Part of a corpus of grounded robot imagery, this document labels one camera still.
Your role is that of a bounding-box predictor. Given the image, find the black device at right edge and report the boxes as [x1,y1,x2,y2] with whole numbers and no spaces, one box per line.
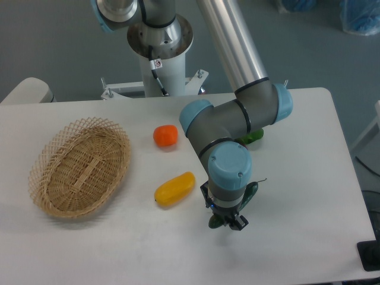
[357,240,379,272]

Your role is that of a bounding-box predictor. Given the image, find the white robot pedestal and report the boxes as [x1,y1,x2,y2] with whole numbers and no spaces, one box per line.
[101,14,209,100]

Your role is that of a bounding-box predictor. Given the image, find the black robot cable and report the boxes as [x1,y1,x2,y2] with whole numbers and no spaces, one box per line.
[147,44,170,97]

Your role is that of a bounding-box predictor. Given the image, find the yellow mango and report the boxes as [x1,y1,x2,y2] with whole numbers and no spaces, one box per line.
[154,172,196,207]

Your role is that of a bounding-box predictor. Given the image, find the orange bell pepper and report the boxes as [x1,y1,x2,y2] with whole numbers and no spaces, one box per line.
[153,125,178,147]

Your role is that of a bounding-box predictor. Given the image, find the green vegetable behind arm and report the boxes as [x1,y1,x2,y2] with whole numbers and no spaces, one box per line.
[235,128,264,145]

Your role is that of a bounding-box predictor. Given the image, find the white chair left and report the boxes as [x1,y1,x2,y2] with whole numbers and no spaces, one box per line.
[1,77,57,106]

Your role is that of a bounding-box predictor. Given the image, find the blue plastic bag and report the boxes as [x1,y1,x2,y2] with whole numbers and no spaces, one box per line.
[340,0,379,36]

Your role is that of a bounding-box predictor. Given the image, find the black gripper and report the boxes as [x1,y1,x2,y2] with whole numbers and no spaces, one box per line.
[200,183,248,231]

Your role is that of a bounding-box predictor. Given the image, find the dark green cucumber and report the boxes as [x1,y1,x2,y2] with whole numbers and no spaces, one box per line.
[208,179,266,229]

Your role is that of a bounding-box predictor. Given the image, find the woven wicker basket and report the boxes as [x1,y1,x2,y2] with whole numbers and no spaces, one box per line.
[28,117,131,219]

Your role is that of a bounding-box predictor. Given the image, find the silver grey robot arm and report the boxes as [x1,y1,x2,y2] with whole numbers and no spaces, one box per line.
[91,1,293,230]

